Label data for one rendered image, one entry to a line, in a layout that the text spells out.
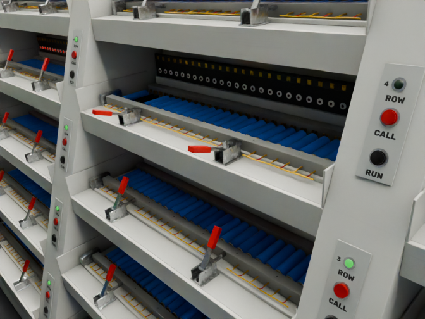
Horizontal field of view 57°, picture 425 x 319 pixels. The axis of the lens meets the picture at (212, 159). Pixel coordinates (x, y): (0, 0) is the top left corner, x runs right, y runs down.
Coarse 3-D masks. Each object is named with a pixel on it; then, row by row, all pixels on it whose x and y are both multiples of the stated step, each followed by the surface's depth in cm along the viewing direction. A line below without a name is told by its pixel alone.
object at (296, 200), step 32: (96, 96) 87; (224, 96) 79; (96, 128) 83; (128, 128) 74; (160, 128) 73; (160, 160) 68; (192, 160) 61; (224, 192) 58; (256, 192) 53; (288, 192) 49; (320, 192) 49
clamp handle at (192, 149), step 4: (224, 144) 58; (188, 148) 53; (192, 148) 53; (196, 148) 53; (200, 148) 54; (204, 148) 54; (208, 148) 55; (212, 148) 56; (216, 148) 56; (220, 148) 57; (224, 148) 58; (192, 152) 53; (196, 152) 53; (200, 152) 54; (204, 152) 54; (208, 152) 55
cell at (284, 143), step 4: (296, 132) 62; (300, 132) 62; (304, 132) 62; (288, 136) 61; (292, 136) 60; (296, 136) 61; (300, 136) 61; (304, 136) 62; (284, 140) 59; (288, 140) 60; (292, 140) 60; (296, 140) 60; (280, 144) 59; (284, 144) 59; (288, 144) 59
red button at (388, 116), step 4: (384, 112) 40; (388, 112) 40; (392, 112) 40; (384, 116) 40; (388, 116) 40; (392, 116) 40; (396, 116) 39; (384, 120) 40; (388, 120) 40; (392, 120) 40; (396, 120) 39; (388, 124) 40; (392, 124) 40
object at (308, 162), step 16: (112, 96) 86; (144, 112) 77; (160, 112) 74; (192, 128) 68; (208, 128) 65; (224, 128) 64; (256, 144) 58; (272, 144) 57; (256, 160) 56; (288, 160) 54; (304, 160) 52; (320, 160) 52; (304, 176) 51; (320, 176) 51
